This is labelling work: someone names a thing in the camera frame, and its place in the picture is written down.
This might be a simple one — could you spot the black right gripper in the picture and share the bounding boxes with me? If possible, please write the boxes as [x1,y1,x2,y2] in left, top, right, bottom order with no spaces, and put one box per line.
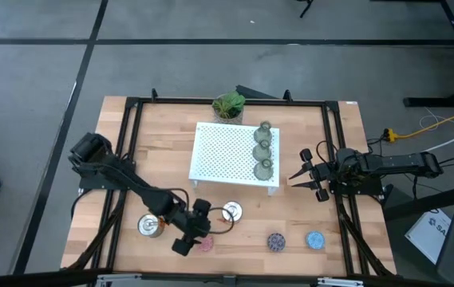
[289,147,334,202]

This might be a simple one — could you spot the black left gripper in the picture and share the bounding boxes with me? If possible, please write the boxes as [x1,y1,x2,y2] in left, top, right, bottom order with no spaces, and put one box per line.
[172,198,214,258]

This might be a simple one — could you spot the orange-labelled candle can with tag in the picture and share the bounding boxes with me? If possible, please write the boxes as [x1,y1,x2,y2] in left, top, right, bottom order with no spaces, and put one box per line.
[136,213,167,238]
[221,200,244,223]

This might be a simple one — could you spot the olive green small vase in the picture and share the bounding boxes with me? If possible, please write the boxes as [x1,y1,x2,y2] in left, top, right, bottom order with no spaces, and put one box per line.
[253,158,274,182]
[253,120,274,144]
[252,139,272,163]

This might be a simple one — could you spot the white perforated metal shelf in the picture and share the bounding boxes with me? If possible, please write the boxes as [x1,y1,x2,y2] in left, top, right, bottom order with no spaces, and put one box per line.
[188,121,281,196]

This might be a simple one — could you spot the black angled plate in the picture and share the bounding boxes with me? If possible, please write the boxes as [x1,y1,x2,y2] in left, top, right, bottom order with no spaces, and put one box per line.
[235,84,282,100]

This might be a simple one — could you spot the plant in triangle-patterned pot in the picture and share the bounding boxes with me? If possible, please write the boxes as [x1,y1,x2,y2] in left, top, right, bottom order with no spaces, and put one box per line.
[211,90,247,125]

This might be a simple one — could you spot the black metal beam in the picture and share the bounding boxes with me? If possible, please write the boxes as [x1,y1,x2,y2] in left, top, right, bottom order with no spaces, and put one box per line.
[381,181,454,222]

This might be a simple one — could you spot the white printed box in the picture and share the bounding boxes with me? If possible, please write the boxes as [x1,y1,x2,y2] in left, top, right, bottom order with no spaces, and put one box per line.
[405,208,453,265]

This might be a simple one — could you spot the black stand leg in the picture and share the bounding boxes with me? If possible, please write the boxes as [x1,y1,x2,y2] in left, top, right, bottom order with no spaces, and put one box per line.
[296,0,315,19]

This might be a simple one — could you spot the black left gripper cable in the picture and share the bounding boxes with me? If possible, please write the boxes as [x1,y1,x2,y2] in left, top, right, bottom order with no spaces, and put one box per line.
[206,206,235,235]

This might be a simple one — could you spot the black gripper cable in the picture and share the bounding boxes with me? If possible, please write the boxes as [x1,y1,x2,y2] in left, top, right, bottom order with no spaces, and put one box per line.
[206,206,235,235]
[316,140,338,163]

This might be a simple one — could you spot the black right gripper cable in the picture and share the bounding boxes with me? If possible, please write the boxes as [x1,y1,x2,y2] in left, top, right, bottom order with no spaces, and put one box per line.
[316,140,338,163]

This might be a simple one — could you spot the silver slotted bracket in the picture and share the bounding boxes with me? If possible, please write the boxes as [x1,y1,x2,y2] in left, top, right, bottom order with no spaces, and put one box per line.
[95,273,143,287]
[316,277,365,287]

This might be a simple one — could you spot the yellow extension cord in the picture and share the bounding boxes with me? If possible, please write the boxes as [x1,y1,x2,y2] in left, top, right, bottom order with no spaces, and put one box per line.
[383,101,454,144]

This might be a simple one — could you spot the black aluminium table frame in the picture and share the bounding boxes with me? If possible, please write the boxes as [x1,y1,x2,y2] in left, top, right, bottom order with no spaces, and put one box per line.
[61,88,397,287]

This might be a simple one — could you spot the black desk frame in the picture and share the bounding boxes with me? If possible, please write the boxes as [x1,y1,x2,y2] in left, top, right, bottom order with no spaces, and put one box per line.
[404,0,454,108]

